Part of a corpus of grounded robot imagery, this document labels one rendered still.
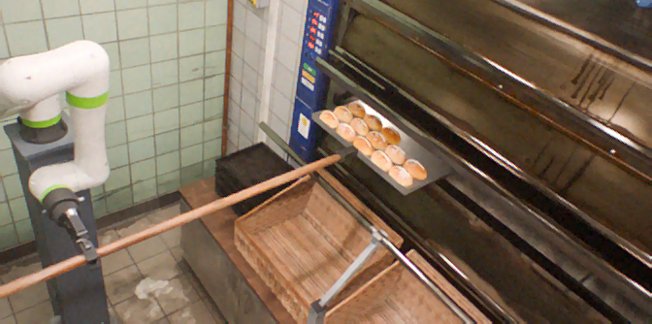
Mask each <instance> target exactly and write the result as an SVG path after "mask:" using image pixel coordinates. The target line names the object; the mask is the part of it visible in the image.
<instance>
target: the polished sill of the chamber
mask: <svg viewBox="0 0 652 324"><path fill-rule="evenodd" d="M344 105H348V104H347V103H346V102H345V101H344V100H340V101H337V102H333V103H332V108H334V107H338V106H344ZM425 185H426V186H428V188H429V189H430V190H431V191H433V192H434V193H435V194H436V195H438V196H439V197H440V198H441V199H443V200H444V201H445V202H446V203H448V204H449V205H450V206H451V207H453V208H454V209H455V210H456V211H458V212H459V213H460V214H461V215H462V216H464V217H465V218H467V219H468V220H469V221H470V222H471V223H472V224H474V225H475V226H476V227H477V228H479V229H480V230H481V231H482V233H484V234H485V235H486V236H487V237H490V238H491V239H492V240H493V241H495V242H496V243H497V244H499V245H500V246H501V247H502V248H504V249H505V250H506V251H507V252H510V254H511V255H512V256H513V257H515V258H516V259H517V260H518V261H520V262H521V263H522V264H523V265H525V266H526V267H527V268H529V269H531V270H532V271H533V272H534V274H535V275H537V276H538V277H539V278H541V279H542V280H543V281H544V282H547V283H548V284H549V285H550V286H552V287H553V288H554V289H555V290H557V292H558V293H559V294H560V295H562V296H563V297H565V298H566V299H568V300H569V301H570V302H571V303H573V304H574V305H575V306H576V307H578V309H579V310H580V311H583V312H584V313H585V314H586V315H588V316H589V317H590V318H591V319H593V320H594V321H595V322H596V323H599V324H634V323H633V322H630V321H629V319H628V318H626V317H625V316H624V315H623V314H621V313H620V312H619V311H617V310H615V309H614V308H612V307H611V306H610V305H608V304H607V302H606V301H604V300H603V299H602V298H599V297H598V296H597V295H595V294H594V293H593V292H592V291H590V290H589V289H588V288H586V286H585V285H583V284H581V283H580V282H579V281H578V280H576V279H575V278H574V277H572V276H571V275H569V274H568V273H566V272H565V271H563V270H562V268H561V267H559V266H558V265H557V264H555V263H554V262H553V261H552V260H550V259H548V258H547V257H545V256H544V255H543V254H541V253H540V252H539V251H538V249H536V248H535V247H534V246H532V245H531V244H530V243H527V242H526V241H525V240H523V239H522V238H521V237H519V236H518V235H517V234H515V233H514V232H513V231H512V229H509V228H508V227H507V226H505V225H504V224H503V223H502V222H501V221H500V220H499V219H497V218H496V217H495V216H493V215H492V214H491V213H488V212H487V211H486V210H484V209H483V207H482V206H480V205H479V204H478V203H476V202H475V201H474V200H473V199H471V198H470V197H469V196H466V195H465V194H464V193H462V192H461V191H460V190H459V189H457V188H456V187H455V186H454V185H453V184H452V183H451V182H449V181H448V180H447V179H446V178H443V177H440V178H437V179H435V180H433V181H431V182H429V183H427V184H425Z"/></svg>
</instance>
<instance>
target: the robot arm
mask: <svg viewBox="0 0 652 324"><path fill-rule="evenodd" d="M109 84H110V61H109V57H108V54H107V53H106V51H105V50H104V49H103V48H102V47H101V46H100V45H98V44H96V43H93V42H90V41H76V42H74V43H72V44H68V45H66V46H63V47H61V48H58V49H53V50H50V51H45V52H40V53H35V54H30V55H23V56H22V57H16V58H13V59H10V60H8V61H7V62H5V63H3V64H2V65H1V66H0V119H3V118H7V117H9V116H12V115H15V114H18V115H19V116H18V117H17V118H16V121H17V123H18V124H21V127H20V129H19V134H20V136H21V138H22V139H23V140H24V141H25V142H28V143H30V144H35V145H44V144H51V143H54V142H57V141H59V140H61V139H62V138H64V137H65V136H66V134H67V131H68V127H67V123H66V122H65V121H64V120H63V119H62V117H61V104H60V97H59V93H61V92H64V91H65V95H66V97H65V101H66V104H67V109H68V113H69V116H70V120H72V124H71V126H73V133H74V142H75V160H74V161H70V162H66V163H62V164H57V165H51V166H46V167H42V168H40V169H38V170H36V171H35V172H34V173H33V174H32V176H31V178H30V182H29V186H30V190H31V192H32V193H33V195H34V196H35V197H37V198H38V199H39V201H40V202H41V204H42V207H43V209H44V211H42V213H46V214H47V216H48V218H49V219H50V220H52V221H55V223H56V225H57V226H59V227H61V228H65V229H66V232H67V234H69V236H70V238H71V243H72V244H73V245H74V247H75V249H76V250H77V252H78V253H79V254H82V253H84V256H85V258H86V259H87V261H88V264H86V266H87V267H88V269H89V270H90V271H93V270H96V269H98V268H100V267H101V266H100V264H99V262H98V260H96V259H99V254H98V253H97V251H96V249H95V248H94V246H93V244H92V242H91V241H89V237H88V236H87V231H86V229H85V227H84V225H83V224H82V221H81V219H82V211H81V210H80V208H81V203H80V201H82V200H84V198H83V197H82V198H79V197H78V195H76V194H75V192H78V191H82V190H85V189H89V188H94V187H97V186H101V185H102V183H104V182H105V181H106V180H107V178H108V177H109V174H110V167H109V162H108V156H107V146H106V121H107V111H108V104H109V98H110V95H109ZM94 260H95V261H94ZM91 261H93V262H91ZM89 262H91V263H89Z"/></svg>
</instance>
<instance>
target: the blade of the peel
mask: <svg viewBox="0 0 652 324"><path fill-rule="evenodd" d="M359 103H361V104H362V105H363V106H364V107H365V111H366V114H375V115H377V116H378V117H379V118H380V119H381V121H382V123H383V127H385V126H391V127H393V128H394V129H397V130H398V131H399V133H400V135H401V139H402V141H401V143H400V144H399V145H397V146H398V147H400V148H401V149H402V150H403V151H404V152H405V154H406V156H407V160H409V159H414V160H417V161H419V163H421V164H422V165H423V166H424V167H425V169H426V171H427V176H426V178H425V179H423V180H419V179H415V178H412V185H410V186H408V187H407V188H406V187H405V186H403V185H402V184H400V183H399V182H398V181H397V180H395V179H394V178H392V177H390V176H389V171H388V172H384V171H383V170H382V169H381V168H379V167H378V166H377V164H375V162H374V161H373V160H372V155H371V156H366V155H365V154H363V153H362V152H361V151H360V150H358V153H357V156H358V157H359V158H360V159H362V160H363V161H364V162H365V164H366V165H369V166H370V167H371V168H372V169H374V170H375V171H376V172H377V173H378V174H380V175H381V176H382V177H383V178H385V179H386V180H387V181H388V182H390V183H391V184H392V185H393V186H395V187H397V189H398V190H399V191H400V192H401V193H403V194H404V195H405V196H406V195H407V194H409V193H411V192H413V191H414V190H416V189H418V188H421V186H423V185H425V184H427V183H429V182H431V181H433V180H435V179H437V178H440V177H442V176H445V175H447V174H449V173H451V172H453V171H454V170H453V169H451V168H450V167H449V166H447V165H446V164H445V163H442V162H441V160H440V159H438V158H437V157H436V156H435V155H434V154H432V153H431V152H430V151H428V150H427V149H426V148H424V147H423V146H420V145H419V144H418V143H416V142H415V141H414V140H412V139H411V138H410V137H408V135H407V134H406V133H404V132H403V131H402V130H400V129H399V128H398V127H396V126H394V125H393V124H391V123H390V122H389V121H387V120H386V119H385V118H383V117H382V116H381V115H379V114H378V113H376V112H375V111H374V109H372V108H371V107H368V106H367V105H366V104H364V103H363V102H362V101H360V102H359ZM335 108H336V107H334V108H331V109H327V111H323V112H319V113H313V114H312V115H311V119H312V120H314V121H316V122H317V123H318V124H319V125H320V126H322V127H323V128H324V129H325V130H326V131H328V132H329V133H330V134H331V135H333V136H334V138H335V139H336V140H337V141H339V142H340V143H342V144H343V145H344V146H346V147H350V146H353V143H350V142H348V141H347V140H346V139H345V138H343V137H342V135H340V134H339V133H337V132H336V128H335V129H333V128H331V127H330V126H329V125H328V124H326V123H325V122H324V121H323V120H321V119H320V116H321V114H322V113H324V112H332V113H334V111H335Z"/></svg>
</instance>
